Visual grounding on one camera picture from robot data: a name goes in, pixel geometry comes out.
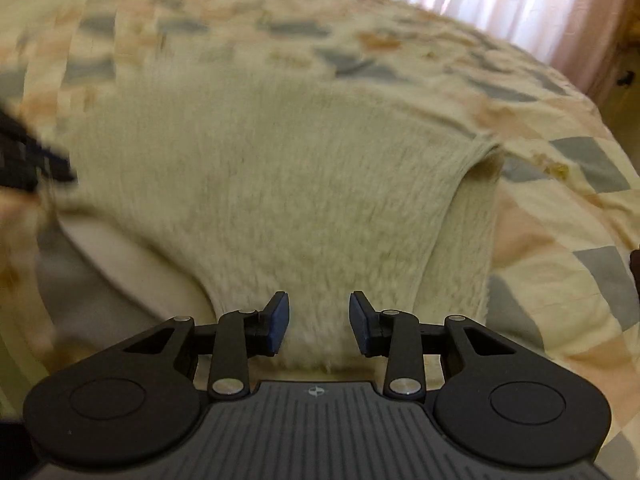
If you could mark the patchwork quilt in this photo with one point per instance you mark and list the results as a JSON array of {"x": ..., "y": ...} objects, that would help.
[{"x": 450, "y": 110}]

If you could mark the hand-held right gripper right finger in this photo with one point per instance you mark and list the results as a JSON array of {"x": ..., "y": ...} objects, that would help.
[{"x": 358, "y": 322}]

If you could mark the pink curtain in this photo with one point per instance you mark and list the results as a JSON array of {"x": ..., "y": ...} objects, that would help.
[{"x": 520, "y": 0}]

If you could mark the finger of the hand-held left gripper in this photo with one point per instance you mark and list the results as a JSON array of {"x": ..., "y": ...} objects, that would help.
[{"x": 30, "y": 155}]

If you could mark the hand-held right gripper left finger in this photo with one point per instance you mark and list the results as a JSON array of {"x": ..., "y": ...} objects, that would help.
[{"x": 280, "y": 322}]

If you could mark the cream fuzzy sweater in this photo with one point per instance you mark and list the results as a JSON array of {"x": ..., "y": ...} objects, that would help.
[{"x": 280, "y": 185}]

